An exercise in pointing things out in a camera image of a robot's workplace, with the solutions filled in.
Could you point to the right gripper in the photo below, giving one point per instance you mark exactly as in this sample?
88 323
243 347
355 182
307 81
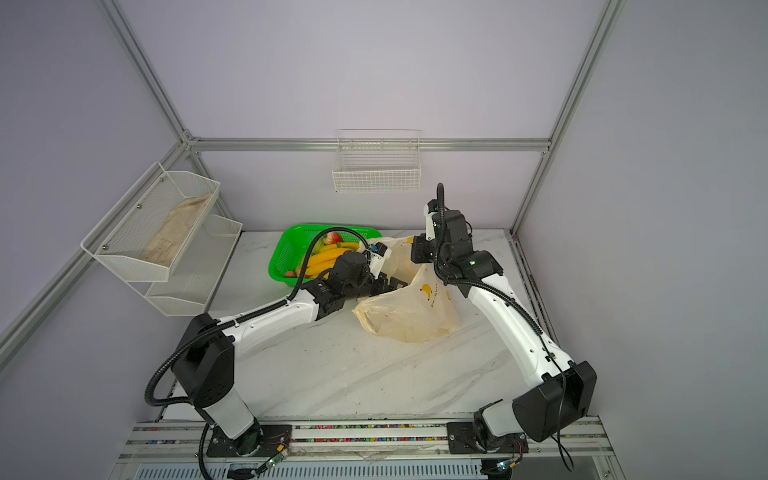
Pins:
416 244

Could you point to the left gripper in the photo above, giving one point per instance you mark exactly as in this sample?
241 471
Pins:
383 282

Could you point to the banana print plastic bag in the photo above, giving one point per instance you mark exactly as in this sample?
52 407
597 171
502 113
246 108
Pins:
420 311

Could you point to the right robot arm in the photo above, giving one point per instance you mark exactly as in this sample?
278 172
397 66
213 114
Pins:
557 390

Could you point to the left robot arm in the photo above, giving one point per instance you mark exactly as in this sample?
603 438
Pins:
201 370

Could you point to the green plastic basket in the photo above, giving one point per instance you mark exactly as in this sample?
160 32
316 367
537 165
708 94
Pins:
290 250

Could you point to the beige cloth in shelf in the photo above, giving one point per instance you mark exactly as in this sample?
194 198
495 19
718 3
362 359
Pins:
165 245

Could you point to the upper white mesh shelf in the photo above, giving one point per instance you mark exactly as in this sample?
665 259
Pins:
118 240

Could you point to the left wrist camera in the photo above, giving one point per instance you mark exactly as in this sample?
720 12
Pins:
379 253

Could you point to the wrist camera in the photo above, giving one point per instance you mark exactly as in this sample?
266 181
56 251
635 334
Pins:
379 253
432 220

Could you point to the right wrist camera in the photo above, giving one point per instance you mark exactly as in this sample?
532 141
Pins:
432 220

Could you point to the white wire wall basket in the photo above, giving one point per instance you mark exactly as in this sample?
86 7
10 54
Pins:
377 161

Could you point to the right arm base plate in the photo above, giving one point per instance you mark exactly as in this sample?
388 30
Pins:
472 438

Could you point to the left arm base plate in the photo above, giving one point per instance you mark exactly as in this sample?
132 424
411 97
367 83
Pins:
262 441

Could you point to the aluminium mounting rail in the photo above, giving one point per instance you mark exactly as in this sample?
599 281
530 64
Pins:
155 442

